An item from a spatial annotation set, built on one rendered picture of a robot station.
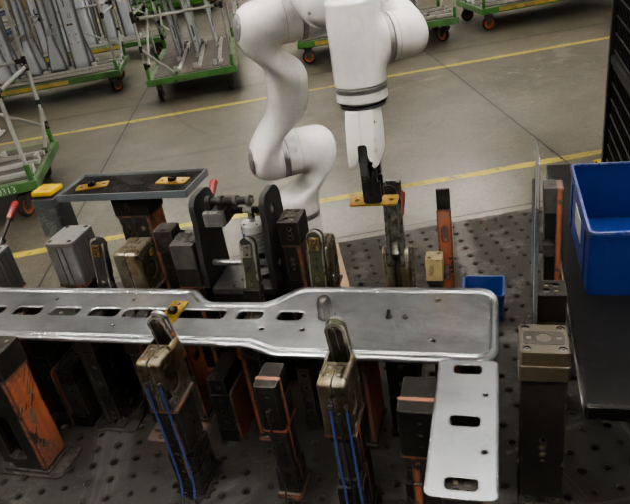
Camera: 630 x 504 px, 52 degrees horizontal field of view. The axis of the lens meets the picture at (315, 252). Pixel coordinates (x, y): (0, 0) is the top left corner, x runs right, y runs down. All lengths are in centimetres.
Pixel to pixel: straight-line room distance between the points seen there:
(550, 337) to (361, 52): 54
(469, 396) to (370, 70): 53
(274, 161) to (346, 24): 70
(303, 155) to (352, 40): 70
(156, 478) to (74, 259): 54
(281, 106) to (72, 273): 64
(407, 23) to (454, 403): 59
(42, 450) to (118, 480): 18
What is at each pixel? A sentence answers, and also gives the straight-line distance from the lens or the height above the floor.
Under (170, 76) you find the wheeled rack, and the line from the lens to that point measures 738.
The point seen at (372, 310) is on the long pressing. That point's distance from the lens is 128.
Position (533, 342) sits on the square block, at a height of 106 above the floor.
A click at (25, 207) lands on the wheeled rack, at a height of 8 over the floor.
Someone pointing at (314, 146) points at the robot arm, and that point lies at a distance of 167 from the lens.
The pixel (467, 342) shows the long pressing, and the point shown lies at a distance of 118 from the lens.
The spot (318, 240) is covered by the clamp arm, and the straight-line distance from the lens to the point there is 137.
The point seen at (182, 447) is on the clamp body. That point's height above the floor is 84.
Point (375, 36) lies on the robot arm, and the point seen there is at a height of 153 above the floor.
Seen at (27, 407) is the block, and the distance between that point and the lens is 153.
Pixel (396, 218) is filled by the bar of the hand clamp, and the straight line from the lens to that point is 131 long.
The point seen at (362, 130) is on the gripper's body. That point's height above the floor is 140.
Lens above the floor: 173
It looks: 29 degrees down
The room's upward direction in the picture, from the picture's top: 10 degrees counter-clockwise
